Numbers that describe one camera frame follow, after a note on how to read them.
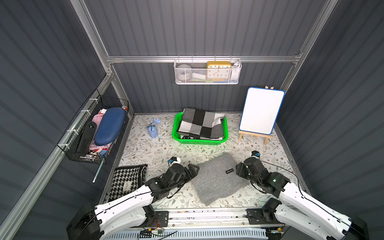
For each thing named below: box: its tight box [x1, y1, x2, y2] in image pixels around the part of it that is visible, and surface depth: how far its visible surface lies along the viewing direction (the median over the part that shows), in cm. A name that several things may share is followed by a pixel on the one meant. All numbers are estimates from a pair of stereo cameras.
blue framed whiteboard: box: [239, 86, 286, 135], surface depth 91 cm
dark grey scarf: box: [191, 152, 251, 206], surface depth 84 cm
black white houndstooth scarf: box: [104, 164, 148, 204], surface depth 84 cm
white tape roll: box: [176, 64, 193, 81], surface depth 89 cm
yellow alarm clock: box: [206, 61, 232, 82], surface depth 91 cm
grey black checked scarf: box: [177, 108, 226, 140], surface depth 105 cm
